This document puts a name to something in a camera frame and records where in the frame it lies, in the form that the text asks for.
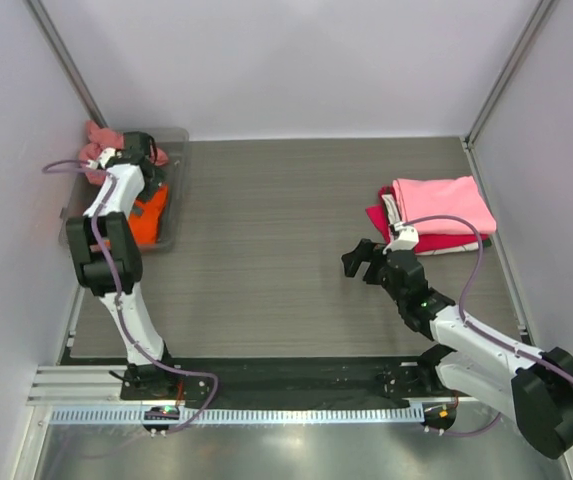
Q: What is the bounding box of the orange t shirt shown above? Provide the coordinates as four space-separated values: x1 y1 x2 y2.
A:
128 185 169 246

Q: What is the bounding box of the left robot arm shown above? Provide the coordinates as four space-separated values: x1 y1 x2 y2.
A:
65 131 179 399

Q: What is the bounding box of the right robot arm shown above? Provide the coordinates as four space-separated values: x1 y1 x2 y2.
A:
341 239 573 459

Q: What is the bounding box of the salmon pink crumpled t shirt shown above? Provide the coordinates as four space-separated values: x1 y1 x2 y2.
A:
78 120 169 186

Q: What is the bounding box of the magenta folded t shirt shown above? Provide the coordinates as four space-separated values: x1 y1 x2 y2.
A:
366 186 479 256

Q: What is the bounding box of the clear grey plastic bin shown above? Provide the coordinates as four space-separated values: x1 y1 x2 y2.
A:
58 127 191 253

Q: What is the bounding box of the left frame post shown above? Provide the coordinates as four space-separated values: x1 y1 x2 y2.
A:
24 0 107 127

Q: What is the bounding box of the frame post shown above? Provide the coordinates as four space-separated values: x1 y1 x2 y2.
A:
462 0 558 150
24 0 107 127

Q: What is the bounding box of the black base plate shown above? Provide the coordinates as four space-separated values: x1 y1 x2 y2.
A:
109 356 457 410

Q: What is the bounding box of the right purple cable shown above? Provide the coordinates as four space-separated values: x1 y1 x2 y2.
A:
390 214 573 446

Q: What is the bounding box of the slotted cable duct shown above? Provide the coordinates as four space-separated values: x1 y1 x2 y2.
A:
50 404 424 426

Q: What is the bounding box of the right frame post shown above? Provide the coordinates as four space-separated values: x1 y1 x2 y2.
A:
462 0 558 150

